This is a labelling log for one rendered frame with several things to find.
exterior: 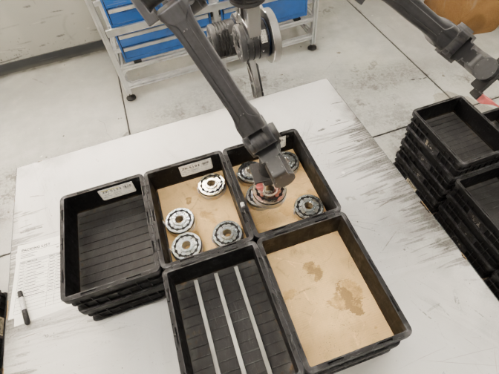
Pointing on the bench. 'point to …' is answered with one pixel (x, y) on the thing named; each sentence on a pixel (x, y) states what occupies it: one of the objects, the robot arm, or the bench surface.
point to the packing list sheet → (37, 280)
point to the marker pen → (23, 308)
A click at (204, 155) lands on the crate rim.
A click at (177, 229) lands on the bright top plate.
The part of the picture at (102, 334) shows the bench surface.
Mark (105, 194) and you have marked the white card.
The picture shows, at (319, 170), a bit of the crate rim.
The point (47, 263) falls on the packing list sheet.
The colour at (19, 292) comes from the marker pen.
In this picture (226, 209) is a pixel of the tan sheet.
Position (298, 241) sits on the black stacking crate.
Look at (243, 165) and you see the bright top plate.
